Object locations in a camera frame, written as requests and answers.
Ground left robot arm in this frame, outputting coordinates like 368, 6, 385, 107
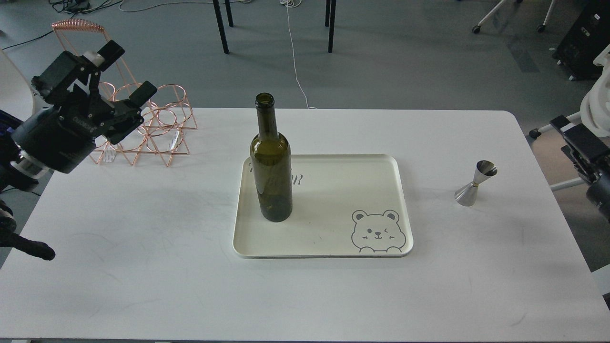
0, 40, 157, 192

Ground dark green wine bottle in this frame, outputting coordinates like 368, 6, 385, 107
250, 92, 293, 223

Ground copper wire bottle rack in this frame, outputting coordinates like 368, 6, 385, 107
51, 18, 198, 167

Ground black table leg right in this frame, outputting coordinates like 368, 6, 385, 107
325, 0, 337, 53

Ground black cabinet on wheels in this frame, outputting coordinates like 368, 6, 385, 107
553, 0, 610, 81

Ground cream tray with bear print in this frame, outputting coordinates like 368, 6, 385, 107
233, 154, 414, 258

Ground black table leg left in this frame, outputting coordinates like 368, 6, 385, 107
212, 0, 234, 54

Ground black table leg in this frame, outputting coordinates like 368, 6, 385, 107
212, 0, 234, 54
325, 0, 337, 53

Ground rolling chair base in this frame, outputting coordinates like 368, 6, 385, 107
472, 0, 558, 34

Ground black floor cables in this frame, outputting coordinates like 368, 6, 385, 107
0, 0, 124, 52

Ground white floor cable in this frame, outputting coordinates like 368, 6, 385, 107
279, 0, 318, 110

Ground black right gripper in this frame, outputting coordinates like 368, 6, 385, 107
550, 116, 610, 222

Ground steel double jigger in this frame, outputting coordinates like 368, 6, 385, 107
455, 160, 498, 207

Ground white office chair right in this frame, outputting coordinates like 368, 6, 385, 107
529, 44, 610, 192

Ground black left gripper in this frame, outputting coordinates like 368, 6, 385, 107
11, 40, 158, 174

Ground white chair left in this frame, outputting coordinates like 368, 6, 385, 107
0, 52, 35, 121

